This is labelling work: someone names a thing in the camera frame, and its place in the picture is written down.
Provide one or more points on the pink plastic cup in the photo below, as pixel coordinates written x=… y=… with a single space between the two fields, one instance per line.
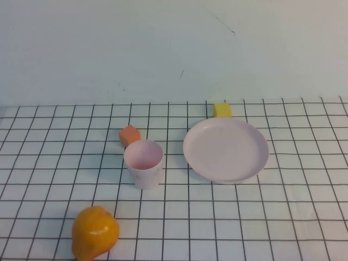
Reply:
x=146 y=176

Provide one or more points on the pink round plate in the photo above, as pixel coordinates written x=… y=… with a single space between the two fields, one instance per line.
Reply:
x=225 y=152

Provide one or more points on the orange foam cube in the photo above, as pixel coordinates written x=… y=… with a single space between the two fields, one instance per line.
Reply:
x=129 y=134

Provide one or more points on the yellow foam cube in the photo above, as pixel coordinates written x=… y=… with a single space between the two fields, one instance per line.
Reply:
x=222 y=110

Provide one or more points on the orange pear-shaped toy fruit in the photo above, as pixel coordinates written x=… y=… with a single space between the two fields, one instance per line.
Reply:
x=95 y=233

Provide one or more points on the white black-grid tablecloth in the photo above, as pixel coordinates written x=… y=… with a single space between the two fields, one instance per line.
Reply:
x=299 y=217

